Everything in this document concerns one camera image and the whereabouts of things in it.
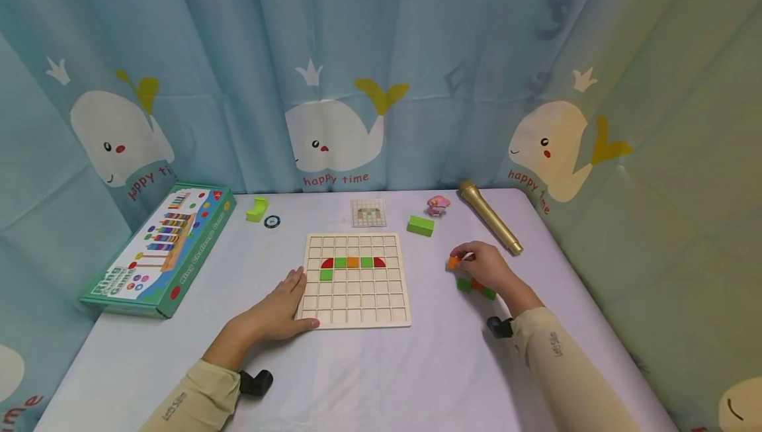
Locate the person's right hand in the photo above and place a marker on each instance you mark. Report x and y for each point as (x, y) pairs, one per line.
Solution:
(491, 270)

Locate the person's left hand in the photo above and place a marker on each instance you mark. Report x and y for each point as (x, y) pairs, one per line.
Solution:
(274, 313)

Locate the person's right fingers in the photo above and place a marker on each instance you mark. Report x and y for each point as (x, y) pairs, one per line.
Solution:
(467, 253)

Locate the wooden grid board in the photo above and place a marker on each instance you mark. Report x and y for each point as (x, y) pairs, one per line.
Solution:
(363, 300)

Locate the person's right forearm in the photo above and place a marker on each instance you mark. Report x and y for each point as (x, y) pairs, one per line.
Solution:
(565, 366)

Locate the person's left forearm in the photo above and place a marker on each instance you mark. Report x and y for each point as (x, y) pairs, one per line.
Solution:
(202, 389)

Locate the green square tile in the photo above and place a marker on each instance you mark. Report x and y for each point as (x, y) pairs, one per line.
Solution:
(326, 275)
(366, 262)
(340, 262)
(463, 284)
(489, 293)

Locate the gold toy microphone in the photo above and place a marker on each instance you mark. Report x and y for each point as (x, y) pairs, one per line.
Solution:
(491, 220)

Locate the green rectangular block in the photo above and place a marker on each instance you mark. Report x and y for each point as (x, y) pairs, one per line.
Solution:
(421, 225)

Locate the small pink toy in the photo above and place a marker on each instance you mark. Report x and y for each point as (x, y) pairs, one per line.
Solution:
(438, 205)

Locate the black wrist band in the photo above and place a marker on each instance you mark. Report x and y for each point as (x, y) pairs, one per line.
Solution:
(501, 327)
(257, 382)

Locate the grid pattern card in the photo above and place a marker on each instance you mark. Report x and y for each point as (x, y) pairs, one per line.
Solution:
(368, 213)

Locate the black round disc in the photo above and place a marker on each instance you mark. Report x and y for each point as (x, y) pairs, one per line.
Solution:
(272, 221)

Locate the small green chair-shaped block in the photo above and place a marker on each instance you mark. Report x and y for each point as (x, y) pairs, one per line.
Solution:
(257, 210)

